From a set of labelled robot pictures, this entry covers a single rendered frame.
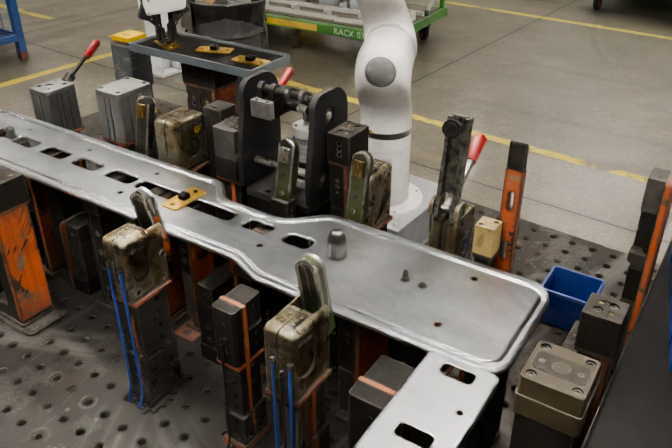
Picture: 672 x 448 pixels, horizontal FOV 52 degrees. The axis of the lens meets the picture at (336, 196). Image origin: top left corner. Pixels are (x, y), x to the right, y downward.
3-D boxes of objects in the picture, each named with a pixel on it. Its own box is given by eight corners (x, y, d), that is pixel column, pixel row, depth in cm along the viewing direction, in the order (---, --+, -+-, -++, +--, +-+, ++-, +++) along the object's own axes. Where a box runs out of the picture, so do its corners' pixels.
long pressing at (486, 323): (-85, 141, 155) (-87, 135, 154) (6, 110, 171) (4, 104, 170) (500, 384, 88) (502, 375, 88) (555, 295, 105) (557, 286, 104)
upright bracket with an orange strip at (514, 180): (476, 387, 128) (508, 141, 104) (479, 383, 129) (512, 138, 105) (491, 394, 126) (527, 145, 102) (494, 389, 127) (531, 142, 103)
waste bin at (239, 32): (172, 114, 431) (158, -4, 397) (233, 90, 469) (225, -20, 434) (229, 133, 405) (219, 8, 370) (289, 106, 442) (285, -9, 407)
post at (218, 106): (217, 264, 163) (201, 104, 144) (231, 254, 167) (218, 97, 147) (233, 270, 160) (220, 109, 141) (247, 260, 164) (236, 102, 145)
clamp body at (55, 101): (49, 217, 182) (19, 87, 165) (84, 200, 190) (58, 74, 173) (73, 227, 177) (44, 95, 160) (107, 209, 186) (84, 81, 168)
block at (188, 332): (172, 334, 141) (155, 211, 127) (215, 301, 150) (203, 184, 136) (192, 343, 138) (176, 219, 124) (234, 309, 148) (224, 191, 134)
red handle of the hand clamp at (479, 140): (432, 204, 114) (469, 129, 119) (434, 210, 115) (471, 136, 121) (455, 211, 111) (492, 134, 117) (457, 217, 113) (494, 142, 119)
